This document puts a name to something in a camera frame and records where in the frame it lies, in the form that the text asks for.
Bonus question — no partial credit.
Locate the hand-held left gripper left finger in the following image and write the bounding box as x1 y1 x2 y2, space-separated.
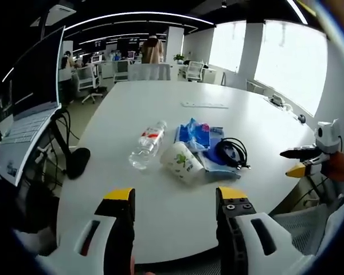
36 187 136 275

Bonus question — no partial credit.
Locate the clear plastic water bottle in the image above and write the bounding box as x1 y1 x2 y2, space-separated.
128 120 169 170

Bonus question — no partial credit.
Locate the silver laptop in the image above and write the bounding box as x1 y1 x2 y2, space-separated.
0 25 67 187

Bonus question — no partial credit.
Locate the blue plastic packet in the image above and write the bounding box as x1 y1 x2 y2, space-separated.
199 125 242 180
174 117 212 152

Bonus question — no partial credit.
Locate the white tabletop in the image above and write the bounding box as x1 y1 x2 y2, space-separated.
56 80 318 265

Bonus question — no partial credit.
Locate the white paper cup green print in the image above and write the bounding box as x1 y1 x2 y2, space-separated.
159 141 206 186

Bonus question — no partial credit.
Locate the white office chair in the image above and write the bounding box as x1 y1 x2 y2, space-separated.
127 63 171 83
185 60 205 83
75 65 104 104
113 59 131 84

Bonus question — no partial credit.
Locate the white device with cable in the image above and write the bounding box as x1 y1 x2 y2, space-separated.
268 93 294 112

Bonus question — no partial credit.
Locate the white power strip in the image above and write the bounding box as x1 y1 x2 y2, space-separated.
181 100 229 110

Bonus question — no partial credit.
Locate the black round cushion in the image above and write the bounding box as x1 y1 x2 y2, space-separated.
65 147 91 180

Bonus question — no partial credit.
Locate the grey mesh chair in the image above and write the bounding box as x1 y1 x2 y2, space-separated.
271 203 335 256

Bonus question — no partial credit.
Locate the person's right hand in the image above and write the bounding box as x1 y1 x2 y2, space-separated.
320 151 344 182

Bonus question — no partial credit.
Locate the black cable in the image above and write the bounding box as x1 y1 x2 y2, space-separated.
216 137 252 170

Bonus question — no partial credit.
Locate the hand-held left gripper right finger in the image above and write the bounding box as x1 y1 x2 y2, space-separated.
216 186 316 275

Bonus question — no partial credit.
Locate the white ceiling air conditioner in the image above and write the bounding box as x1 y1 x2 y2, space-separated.
45 5 77 27

